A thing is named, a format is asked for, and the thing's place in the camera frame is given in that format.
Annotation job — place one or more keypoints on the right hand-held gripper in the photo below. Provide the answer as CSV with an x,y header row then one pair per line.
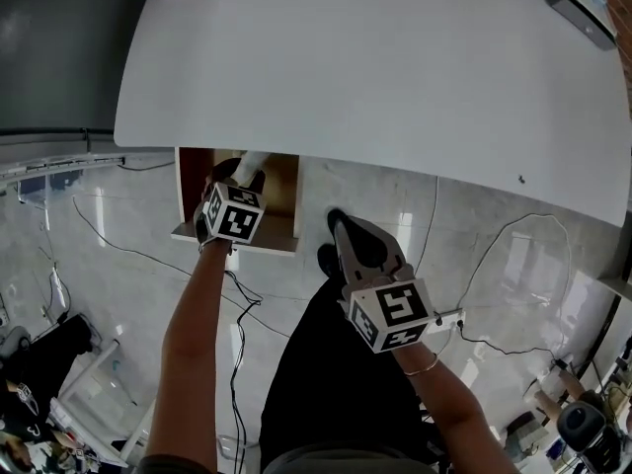
x,y
390,309

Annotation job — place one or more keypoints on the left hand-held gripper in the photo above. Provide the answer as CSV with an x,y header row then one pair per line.
x,y
232,215

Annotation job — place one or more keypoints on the white cylinder object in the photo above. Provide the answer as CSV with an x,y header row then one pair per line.
x,y
249,163

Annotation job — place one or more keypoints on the person's right forearm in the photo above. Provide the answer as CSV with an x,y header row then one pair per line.
x,y
444,408

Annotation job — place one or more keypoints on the person's left forearm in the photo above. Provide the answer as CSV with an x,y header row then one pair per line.
x,y
190,343

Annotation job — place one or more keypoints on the person's black shoe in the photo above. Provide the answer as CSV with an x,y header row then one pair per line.
x,y
327,260

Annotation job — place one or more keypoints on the white power strip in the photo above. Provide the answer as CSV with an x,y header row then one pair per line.
x,y
447,320

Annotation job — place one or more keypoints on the person's black trousers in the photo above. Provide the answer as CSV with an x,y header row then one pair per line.
x,y
336,388

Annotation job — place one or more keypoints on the black office chair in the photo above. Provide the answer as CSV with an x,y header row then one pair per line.
x,y
587,430

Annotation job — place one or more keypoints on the grey tissue box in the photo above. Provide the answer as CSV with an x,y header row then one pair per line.
x,y
582,8

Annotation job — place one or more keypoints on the white table frame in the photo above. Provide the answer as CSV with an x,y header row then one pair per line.
x,y
103,393

